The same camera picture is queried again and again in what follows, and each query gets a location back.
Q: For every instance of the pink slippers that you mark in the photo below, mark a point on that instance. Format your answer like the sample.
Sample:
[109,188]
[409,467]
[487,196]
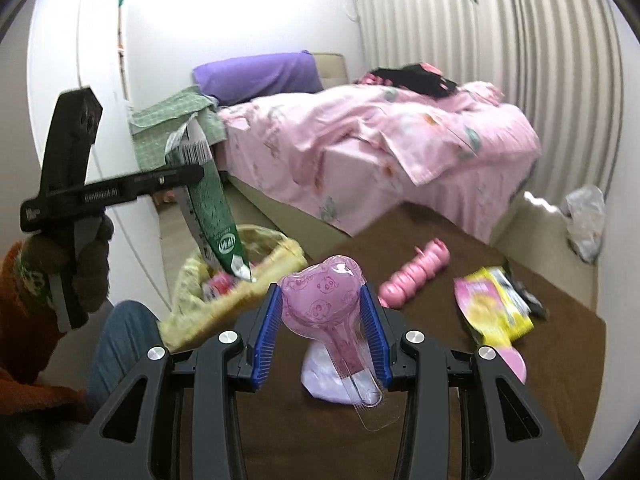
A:
[163,198]

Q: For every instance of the black yellow snack wrapper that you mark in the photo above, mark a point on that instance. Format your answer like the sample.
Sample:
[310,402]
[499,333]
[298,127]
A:
[535,307]

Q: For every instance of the pink cartoon tissue pack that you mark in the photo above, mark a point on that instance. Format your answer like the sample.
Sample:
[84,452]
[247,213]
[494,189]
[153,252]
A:
[220,284]

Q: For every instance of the pink floral bed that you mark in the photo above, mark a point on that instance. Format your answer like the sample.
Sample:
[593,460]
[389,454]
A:
[474,195]

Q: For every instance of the pink caterpillar toy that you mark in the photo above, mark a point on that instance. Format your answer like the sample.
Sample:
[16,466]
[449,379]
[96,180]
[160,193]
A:
[403,285]

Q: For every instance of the purple pillow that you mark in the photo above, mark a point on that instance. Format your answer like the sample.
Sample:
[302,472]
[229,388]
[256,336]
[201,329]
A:
[238,80]

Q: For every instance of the white plastic bag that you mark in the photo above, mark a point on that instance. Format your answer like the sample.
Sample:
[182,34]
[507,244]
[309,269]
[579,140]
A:
[584,213]

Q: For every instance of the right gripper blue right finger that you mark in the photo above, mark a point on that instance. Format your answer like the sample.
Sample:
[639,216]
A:
[376,329]

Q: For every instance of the pink floral duvet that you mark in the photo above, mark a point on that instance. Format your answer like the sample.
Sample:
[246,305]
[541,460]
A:
[414,135]

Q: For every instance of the left gloved hand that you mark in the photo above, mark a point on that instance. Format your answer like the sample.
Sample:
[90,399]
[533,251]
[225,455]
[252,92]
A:
[41,256]

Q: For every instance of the yellow plastic trash bag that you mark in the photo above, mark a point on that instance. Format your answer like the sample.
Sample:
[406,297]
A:
[196,314]

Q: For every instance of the striped beige curtain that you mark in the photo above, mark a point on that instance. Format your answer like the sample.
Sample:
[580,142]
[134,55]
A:
[559,61]

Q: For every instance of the green checked cloth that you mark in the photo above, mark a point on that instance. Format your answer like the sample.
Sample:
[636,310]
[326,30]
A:
[150,128]

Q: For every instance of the beige headboard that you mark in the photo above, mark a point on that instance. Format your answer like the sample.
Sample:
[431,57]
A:
[332,69]

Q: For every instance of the black pink garment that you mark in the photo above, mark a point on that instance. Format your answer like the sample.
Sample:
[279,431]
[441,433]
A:
[419,78]

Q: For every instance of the green snack bag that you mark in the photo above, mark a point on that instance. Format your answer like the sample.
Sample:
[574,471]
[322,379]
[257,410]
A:
[203,203]

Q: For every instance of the orange fuzzy sleeve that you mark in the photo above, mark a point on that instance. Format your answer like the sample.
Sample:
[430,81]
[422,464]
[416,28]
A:
[29,335]

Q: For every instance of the pink plastic cup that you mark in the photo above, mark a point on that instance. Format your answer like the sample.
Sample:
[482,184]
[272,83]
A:
[514,361]

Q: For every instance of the blue jeans leg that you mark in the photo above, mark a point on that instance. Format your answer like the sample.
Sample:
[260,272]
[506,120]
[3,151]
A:
[129,332]

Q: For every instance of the yellow purple chip bag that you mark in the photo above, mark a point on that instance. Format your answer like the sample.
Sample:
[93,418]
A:
[492,308]

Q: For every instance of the pink heart plastic tray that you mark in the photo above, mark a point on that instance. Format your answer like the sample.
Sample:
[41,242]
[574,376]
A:
[322,303]

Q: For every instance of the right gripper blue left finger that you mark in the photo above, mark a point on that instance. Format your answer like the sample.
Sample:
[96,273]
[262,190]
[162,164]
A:
[263,342]

